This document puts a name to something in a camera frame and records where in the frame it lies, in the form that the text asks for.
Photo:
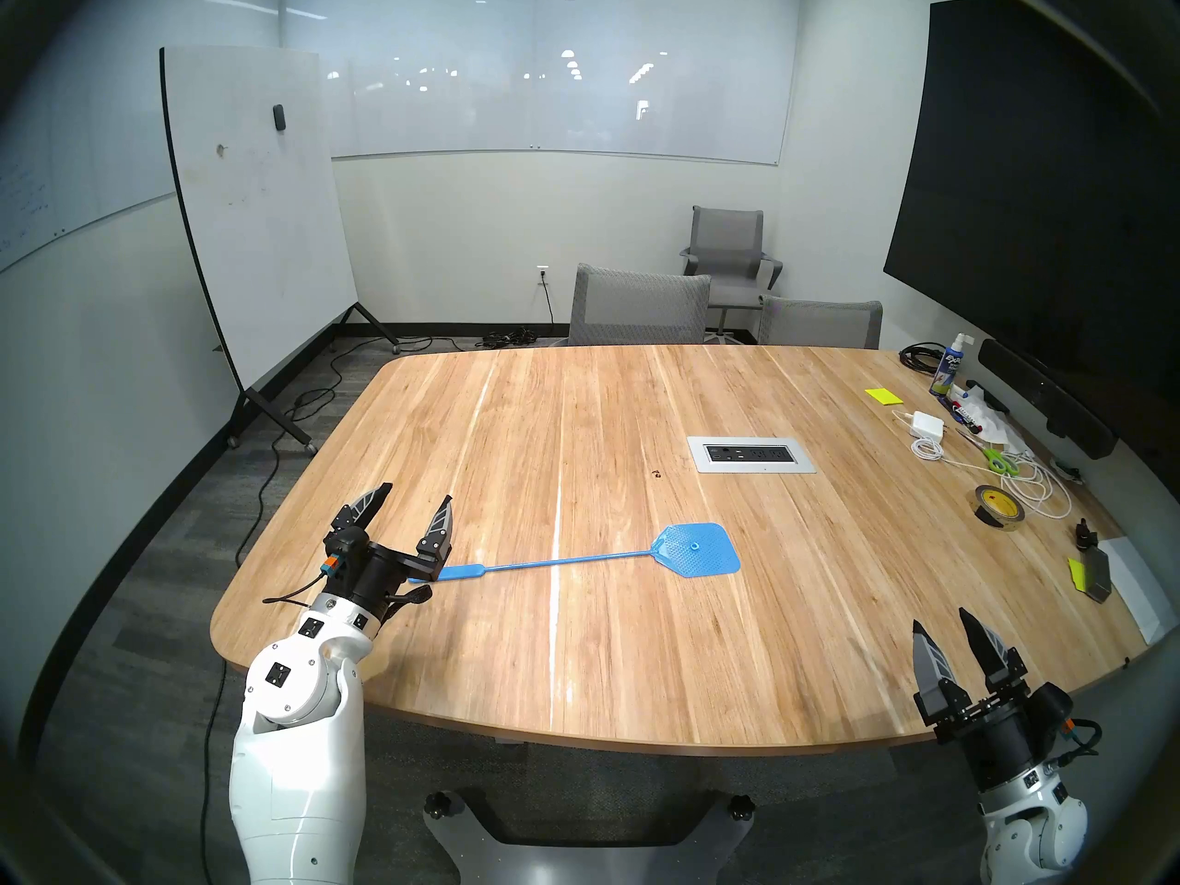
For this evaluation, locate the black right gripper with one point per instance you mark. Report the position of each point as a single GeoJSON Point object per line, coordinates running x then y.
{"type": "Point", "coordinates": [996, 745]}

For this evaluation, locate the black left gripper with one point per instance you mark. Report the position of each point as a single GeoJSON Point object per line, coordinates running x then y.
{"type": "Point", "coordinates": [383, 574]}

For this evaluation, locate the blue plastic fly swatter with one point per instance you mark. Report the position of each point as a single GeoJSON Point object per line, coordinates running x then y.
{"type": "Point", "coordinates": [691, 549]}

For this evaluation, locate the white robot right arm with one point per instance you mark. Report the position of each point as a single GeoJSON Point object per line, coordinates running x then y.
{"type": "Point", "coordinates": [1023, 837]}

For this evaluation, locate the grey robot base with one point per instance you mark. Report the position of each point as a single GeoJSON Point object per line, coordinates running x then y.
{"type": "Point", "coordinates": [590, 865]}

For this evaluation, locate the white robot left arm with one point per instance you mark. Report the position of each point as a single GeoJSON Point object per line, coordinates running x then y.
{"type": "Point", "coordinates": [295, 754]}

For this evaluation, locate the small yellow sticky note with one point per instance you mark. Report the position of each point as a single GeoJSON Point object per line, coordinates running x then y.
{"type": "Point", "coordinates": [1076, 574]}

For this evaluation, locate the brown packing tape roll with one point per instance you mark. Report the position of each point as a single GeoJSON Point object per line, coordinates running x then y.
{"type": "Point", "coordinates": [1005, 518]}

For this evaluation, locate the dark grey flat device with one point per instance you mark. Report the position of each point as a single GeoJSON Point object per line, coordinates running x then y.
{"type": "Point", "coordinates": [1097, 574]}

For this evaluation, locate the white paper sheet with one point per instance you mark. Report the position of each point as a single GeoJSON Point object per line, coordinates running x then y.
{"type": "Point", "coordinates": [1138, 584]}

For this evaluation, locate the white plastic bag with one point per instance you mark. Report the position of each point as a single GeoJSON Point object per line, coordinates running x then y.
{"type": "Point", "coordinates": [1000, 429]}

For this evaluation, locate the white power adapter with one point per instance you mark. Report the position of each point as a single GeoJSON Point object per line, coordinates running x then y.
{"type": "Point", "coordinates": [927, 425]}

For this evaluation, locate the whiteboard marker pack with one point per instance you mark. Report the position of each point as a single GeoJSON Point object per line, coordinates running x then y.
{"type": "Point", "coordinates": [963, 415]}

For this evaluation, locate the black round knob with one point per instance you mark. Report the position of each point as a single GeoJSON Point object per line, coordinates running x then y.
{"type": "Point", "coordinates": [438, 805]}
{"type": "Point", "coordinates": [740, 807]}

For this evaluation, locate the black video sound bar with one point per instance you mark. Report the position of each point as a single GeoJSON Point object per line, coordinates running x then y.
{"type": "Point", "coordinates": [1042, 395]}

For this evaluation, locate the yellow sticky note pad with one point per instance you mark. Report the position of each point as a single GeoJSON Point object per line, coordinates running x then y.
{"type": "Point", "coordinates": [884, 395]}

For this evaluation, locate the whiteboard cleaner spray bottle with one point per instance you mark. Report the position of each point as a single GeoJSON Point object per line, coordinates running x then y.
{"type": "Point", "coordinates": [948, 371]}

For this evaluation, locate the silver table power outlet box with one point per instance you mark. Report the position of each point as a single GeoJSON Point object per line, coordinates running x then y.
{"type": "Point", "coordinates": [751, 453]}

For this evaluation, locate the grey mesh office chair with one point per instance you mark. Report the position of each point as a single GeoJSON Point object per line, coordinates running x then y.
{"type": "Point", "coordinates": [820, 325]}
{"type": "Point", "coordinates": [636, 307]}

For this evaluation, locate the white mobile whiteboard on stand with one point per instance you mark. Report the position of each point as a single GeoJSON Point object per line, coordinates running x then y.
{"type": "Point", "coordinates": [258, 229]}

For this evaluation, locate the grey office chair with armrests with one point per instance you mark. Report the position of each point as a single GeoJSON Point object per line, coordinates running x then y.
{"type": "Point", "coordinates": [728, 238]}

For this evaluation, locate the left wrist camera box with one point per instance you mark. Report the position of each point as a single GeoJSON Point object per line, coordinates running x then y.
{"type": "Point", "coordinates": [339, 553]}

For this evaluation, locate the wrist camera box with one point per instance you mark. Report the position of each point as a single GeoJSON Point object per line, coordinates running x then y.
{"type": "Point", "coordinates": [339, 553]}
{"type": "Point", "coordinates": [1056, 708]}

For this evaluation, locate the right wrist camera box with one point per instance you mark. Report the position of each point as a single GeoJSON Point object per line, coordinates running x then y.
{"type": "Point", "coordinates": [1056, 708]}

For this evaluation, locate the wide glass wall whiteboard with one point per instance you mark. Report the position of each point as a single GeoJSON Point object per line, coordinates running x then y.
{"type": "Point", "coordinates": [553, 109]}

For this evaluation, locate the glass wall whiteboard with writing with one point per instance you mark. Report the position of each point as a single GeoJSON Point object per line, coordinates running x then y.
{"type": "Point", "coordinates": [74, 182]}

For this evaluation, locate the large black wall screen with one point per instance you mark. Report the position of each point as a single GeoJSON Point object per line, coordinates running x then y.
{"type": "Point", "coordinates": [1032, 182]}

